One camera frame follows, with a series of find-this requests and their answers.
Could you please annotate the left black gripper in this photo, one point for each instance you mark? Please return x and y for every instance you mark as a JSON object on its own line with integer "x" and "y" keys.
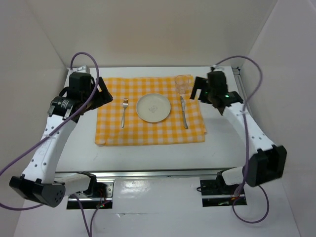
{"x": 103, "y": 97}

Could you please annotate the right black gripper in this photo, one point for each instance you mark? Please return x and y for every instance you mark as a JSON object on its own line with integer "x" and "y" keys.
{"x": 201, "y": 83}

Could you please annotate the clear plastic cup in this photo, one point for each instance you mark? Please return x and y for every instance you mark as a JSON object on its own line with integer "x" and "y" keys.
{"x": 182, "y": 83}

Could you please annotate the silver fork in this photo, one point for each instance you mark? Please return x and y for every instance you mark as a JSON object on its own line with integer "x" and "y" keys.
{"x": 125, "y": 106}

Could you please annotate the black handled table knife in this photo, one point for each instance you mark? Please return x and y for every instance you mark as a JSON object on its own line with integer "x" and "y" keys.
{"x": 183, "y": 105}

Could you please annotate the yellow white checkered cloth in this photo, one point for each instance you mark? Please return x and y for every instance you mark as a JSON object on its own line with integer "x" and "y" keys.
{"x": 139, "y": 132}

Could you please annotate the cream round plate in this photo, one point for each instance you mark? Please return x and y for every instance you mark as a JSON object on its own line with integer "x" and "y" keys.
{"x": 153, "y": 107}

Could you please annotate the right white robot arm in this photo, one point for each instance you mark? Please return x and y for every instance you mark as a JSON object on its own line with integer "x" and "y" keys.
{"x": 265, "y": 161}

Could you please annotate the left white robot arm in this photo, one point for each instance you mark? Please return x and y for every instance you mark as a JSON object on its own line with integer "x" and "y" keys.
{"x": 38, "y": 182}

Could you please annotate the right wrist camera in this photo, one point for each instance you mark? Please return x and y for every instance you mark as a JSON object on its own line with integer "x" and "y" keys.
{"x": 216, "y": 68}

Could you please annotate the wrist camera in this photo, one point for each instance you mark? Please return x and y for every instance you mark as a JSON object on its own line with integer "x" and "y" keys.
{"x": 82, "y": 69}
{"x": 216, "y": 68}

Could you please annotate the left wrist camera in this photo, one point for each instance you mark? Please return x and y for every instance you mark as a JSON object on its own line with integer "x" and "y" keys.
{"x": 82, "y": 69}

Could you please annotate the right side aluminium rail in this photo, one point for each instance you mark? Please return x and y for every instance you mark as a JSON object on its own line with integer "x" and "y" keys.
{"x": 239, "y": 82}

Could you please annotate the aluminium rail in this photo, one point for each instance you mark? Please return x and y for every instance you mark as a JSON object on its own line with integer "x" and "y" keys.
{"x": 239, "y": 82}
{"x": 164, "y": 173}

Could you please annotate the front aluminium rail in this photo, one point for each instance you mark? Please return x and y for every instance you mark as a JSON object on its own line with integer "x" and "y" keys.
{"x": 164, "y": 173}

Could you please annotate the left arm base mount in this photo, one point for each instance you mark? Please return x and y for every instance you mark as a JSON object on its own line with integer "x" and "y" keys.
{"x": 96, "y": 195}

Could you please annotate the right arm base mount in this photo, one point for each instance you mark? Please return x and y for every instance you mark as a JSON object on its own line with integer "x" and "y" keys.
{"x": 214, "y": 194}

